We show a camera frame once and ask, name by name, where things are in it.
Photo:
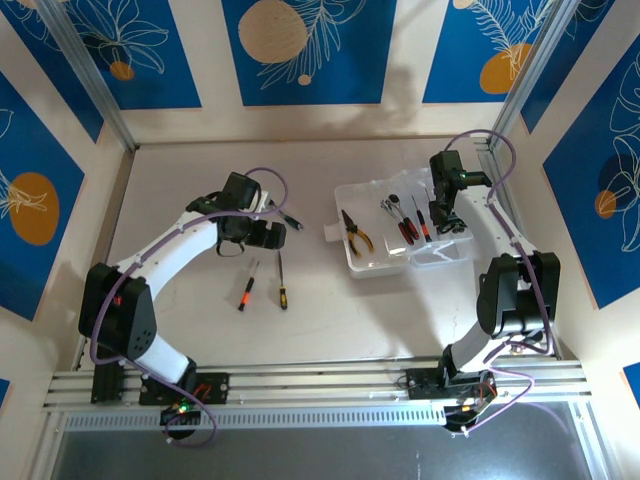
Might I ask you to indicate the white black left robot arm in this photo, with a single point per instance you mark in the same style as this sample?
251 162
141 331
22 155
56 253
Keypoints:
170 250

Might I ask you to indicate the blue floral wall panel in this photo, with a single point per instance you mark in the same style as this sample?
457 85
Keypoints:
450 50
60 75
575 200
150 75
30 275
350 75
570 60

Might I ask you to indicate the clear plastic tool box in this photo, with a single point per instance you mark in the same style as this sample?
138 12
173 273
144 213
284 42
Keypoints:
372 210

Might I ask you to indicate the black controller board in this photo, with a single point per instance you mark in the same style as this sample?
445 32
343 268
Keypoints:
465 422
180 412

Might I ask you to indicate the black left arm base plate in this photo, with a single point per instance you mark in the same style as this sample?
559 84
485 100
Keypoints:
215 387

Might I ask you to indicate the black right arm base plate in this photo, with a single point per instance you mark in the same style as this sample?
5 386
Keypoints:
422 385

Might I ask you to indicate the aluminium front rail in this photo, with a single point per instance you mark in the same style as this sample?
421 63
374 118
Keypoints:
310 385

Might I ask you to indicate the black extrusion bracket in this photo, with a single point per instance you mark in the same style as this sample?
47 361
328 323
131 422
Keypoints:
107 382

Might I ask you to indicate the aluminium corner post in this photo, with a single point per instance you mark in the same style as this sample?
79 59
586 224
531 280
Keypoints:
535 75
85 75

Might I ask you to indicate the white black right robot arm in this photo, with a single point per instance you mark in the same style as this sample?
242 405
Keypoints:
487 220

